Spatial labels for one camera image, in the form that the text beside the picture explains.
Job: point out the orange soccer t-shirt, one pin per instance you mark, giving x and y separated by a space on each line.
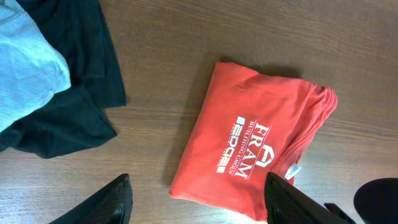
250 124

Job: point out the dark navy folded garment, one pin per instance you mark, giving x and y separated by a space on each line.
73 120

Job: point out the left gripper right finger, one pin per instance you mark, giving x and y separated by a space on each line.
285 204

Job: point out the grey folded t-shirt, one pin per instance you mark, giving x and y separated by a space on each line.
32 71

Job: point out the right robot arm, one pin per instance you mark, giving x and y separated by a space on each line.
375 202

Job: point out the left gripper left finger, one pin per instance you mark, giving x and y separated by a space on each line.
110 205

